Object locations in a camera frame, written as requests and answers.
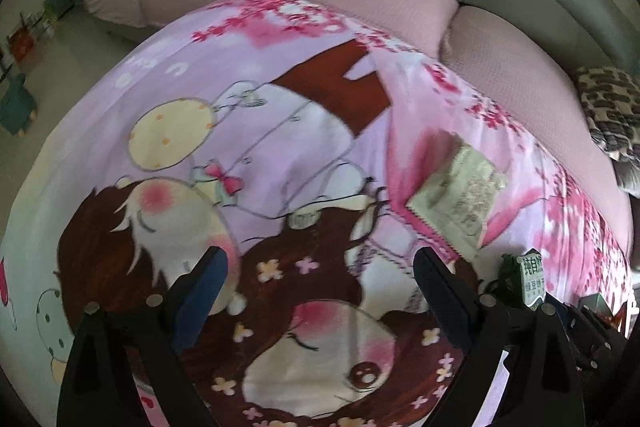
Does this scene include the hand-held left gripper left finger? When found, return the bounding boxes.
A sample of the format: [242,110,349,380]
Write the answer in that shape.
[56,246,230,427]

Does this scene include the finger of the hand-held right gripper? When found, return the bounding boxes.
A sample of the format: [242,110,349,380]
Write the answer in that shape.
[542,302,608,358]

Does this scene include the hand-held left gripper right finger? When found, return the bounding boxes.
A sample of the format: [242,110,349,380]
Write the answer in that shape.
[414,247,586,427]

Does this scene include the dark green snack packet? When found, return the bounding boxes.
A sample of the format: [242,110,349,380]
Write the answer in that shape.
[500,248,547,314]

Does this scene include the printed cartoon blanket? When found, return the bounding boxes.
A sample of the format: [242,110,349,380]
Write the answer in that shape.
[0,0,637,427]

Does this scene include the grey pillow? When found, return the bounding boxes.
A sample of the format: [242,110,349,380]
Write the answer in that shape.
[614,156,640,198]

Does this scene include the black white patterned pillow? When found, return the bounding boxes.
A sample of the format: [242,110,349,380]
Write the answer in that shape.
[572,66,640,160]

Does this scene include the teal floor toy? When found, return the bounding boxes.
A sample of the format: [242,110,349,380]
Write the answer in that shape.
[0,74,40,136]

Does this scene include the red floor toy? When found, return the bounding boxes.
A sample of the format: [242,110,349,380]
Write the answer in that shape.
[6,27,38,62]

